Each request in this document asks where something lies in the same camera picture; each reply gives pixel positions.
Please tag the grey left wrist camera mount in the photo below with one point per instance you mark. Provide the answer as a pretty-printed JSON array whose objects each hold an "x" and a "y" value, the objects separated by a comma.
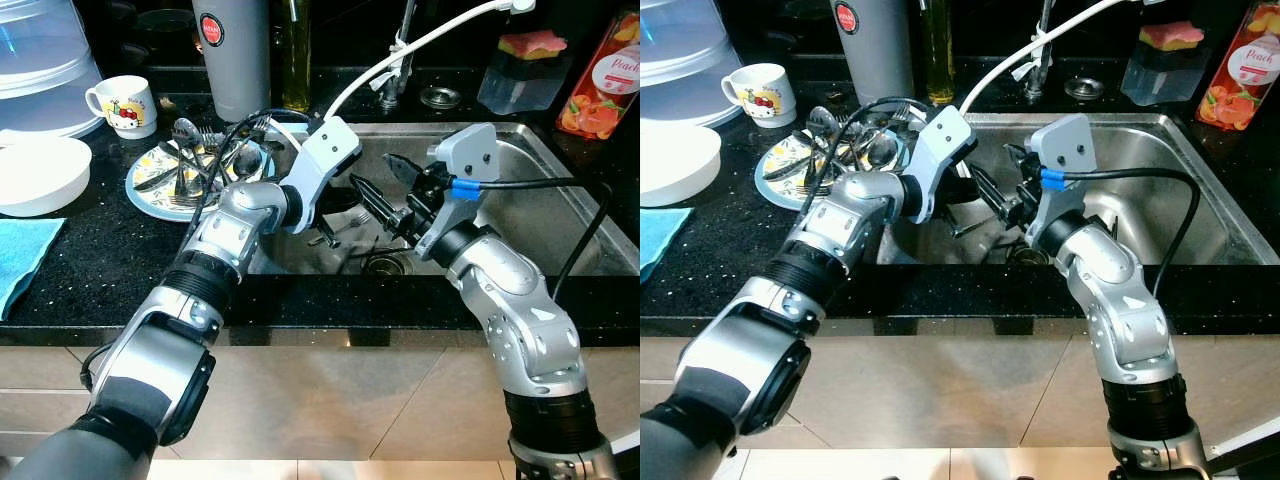
[
  {"x": 945, "y": 150},
  {"x": 325, "y": 160}
]

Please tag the glass oil bottle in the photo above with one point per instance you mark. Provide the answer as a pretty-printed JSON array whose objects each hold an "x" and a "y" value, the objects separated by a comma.
[
  {"x": 937, "y": 55},
  {"x": 296, "y": 60}
]

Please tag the grey thermos with red sticker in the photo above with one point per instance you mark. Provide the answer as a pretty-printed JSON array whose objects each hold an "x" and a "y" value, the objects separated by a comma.
[
  {"x": 232, "y": 70},
  {"x": 872, "y": 60}
]

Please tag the metal faucet with white tape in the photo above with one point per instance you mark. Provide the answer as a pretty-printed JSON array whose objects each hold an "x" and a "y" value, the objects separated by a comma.
[
  {"x": 1040, "y": 50},
  {"x": 400, "y": 60}
]

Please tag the blue cloth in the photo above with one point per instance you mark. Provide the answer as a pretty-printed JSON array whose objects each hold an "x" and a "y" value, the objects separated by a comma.
[
  {"x": 22, "y": 260},
  {"x": 660, "y": 245}
]

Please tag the beige kitchen cabinet front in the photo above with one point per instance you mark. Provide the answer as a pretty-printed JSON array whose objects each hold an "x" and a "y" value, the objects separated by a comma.
[
  {"x": 350, "y": 400},
  {"x": 980, "y": 400}
]

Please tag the round metal counter cap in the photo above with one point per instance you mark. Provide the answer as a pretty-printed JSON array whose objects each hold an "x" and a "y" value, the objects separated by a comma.
[
  {"x": 441, "y": 97},
  {"x": 1084, "y": 88}
]

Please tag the translucent plastic food cover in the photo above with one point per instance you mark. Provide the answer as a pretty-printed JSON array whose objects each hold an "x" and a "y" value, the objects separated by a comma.
[
  {"x": 45, "y": 60},
  {"x": 680, "y": 55}
]

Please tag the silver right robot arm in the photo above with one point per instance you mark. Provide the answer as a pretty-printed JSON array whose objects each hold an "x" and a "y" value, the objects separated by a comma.
[
  {"x": 1120, "y": 290},
  {"x": 520, "y": 300}
]

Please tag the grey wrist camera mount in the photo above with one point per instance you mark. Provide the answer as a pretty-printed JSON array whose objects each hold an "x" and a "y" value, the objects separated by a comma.
[
  {"x": 325, "y": 160},
  {"x": 945, "y": 150},
  {"x": 1065, "y": 145},
  {"x": 465, "y": 150}
]

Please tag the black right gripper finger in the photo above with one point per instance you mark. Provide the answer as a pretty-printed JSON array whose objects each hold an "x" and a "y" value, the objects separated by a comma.
[
  {"x": 408, "y": 172},
  {"x": 995, "y": 198},
  {"x": 385, "y": 208}
]

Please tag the white bowl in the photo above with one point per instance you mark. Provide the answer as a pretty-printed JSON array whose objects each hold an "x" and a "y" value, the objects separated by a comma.
[
  {"x": 40, "y": 175},
  {"x": 675, "y": 165}
]

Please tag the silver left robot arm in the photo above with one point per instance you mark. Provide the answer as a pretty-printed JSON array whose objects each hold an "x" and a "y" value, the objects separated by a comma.
[
  {"x": 230, "y": 225},
  {"x": 860, "y": 215}
]

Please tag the stainless steel sink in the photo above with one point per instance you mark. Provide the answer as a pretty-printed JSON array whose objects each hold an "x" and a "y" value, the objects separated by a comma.
[
  {"x": 1150, "y": 215},
  {"x": 540, "y": 220}
]

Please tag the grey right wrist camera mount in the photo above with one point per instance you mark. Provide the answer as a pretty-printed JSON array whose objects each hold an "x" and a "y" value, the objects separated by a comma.
[
  {"x": 1065, "y": 145},
  {"x": 465, "y": 150}
]

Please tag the pink and yellow sponge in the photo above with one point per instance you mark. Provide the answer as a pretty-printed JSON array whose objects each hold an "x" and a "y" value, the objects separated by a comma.
[
  {"x": 1172, "y": 35},
  {"x": 532, "y": 45}
]

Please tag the metal sink drain strainer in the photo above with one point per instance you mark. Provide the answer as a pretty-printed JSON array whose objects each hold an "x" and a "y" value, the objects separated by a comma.
[
  {"x": 385, "y": 263},
  {"x": 1025, "y": 255}
]

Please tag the white cartoon print mug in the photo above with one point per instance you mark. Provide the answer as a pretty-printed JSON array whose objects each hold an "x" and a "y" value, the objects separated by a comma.
[
  {"x": 765, "y": 95},
  {"x": 128, "y": 105}
]

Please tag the floral plate with blue rim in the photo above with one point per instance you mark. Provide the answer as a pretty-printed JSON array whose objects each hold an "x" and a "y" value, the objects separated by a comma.
[
  {"x": 775, "y": 190},
  {"x": 145, "y": 200}
]

